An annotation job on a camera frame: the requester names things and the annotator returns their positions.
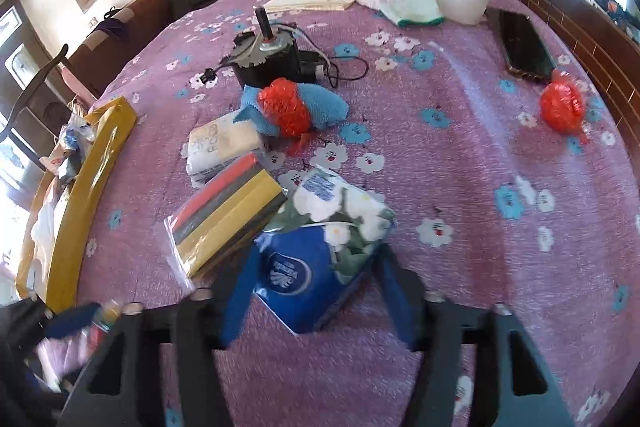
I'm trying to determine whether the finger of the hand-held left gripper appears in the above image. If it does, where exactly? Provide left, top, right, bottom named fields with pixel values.
left=44, top=302, right=103, bottom=340

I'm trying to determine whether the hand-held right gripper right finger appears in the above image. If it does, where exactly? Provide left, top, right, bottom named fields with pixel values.
left=372, top=246, right=576, bottom=427

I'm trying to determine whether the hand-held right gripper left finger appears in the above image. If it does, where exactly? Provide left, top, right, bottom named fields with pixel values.
left=57, top=249, right=266, bottom=427

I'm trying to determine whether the blue floral tissue pack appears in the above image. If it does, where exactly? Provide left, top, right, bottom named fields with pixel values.
left=252, top=164, right=398, bottom=335

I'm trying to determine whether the yellow-rimmed white tray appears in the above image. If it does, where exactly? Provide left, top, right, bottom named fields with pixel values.
left=15, top=97, right=138, bottom=315

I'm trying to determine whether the pack of coloured sponges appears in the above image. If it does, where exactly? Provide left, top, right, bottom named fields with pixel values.
left=164, top=152, right=290, bottom=280

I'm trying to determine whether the white plastic bag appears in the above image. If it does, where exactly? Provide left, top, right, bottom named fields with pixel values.
left=27, top=114, right=98, bottom=268

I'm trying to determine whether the purple floral tablecloth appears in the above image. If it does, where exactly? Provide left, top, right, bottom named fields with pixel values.
left=15, top=0, right=640, bottom=427

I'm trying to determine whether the red mesh bag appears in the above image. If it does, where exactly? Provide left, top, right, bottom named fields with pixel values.
left=257, top=77, right=318, bottom=155
left=539, top=68, right=591, bottom=145

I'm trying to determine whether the blue towel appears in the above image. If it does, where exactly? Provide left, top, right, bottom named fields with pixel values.
left=235, top=79, right=351, bottom=140

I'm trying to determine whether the black power plug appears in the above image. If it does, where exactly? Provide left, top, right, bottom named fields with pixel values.
left=189, top=69, right=223, bottom=90

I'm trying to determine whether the black electric motor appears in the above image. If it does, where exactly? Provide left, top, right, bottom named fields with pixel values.
left=220, top=6, right=371, bottom=88

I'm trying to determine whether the white glove with green cuff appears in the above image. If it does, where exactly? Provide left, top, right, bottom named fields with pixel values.
left=356, top=0, right=446, bottom=28

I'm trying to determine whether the dark wooden chair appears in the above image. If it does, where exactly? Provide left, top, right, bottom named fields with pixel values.
left=0, top=0, right=173, bottom=148

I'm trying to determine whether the purple cloth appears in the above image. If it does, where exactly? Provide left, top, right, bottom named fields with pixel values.
left=92, top=7, right=136, bottom=42

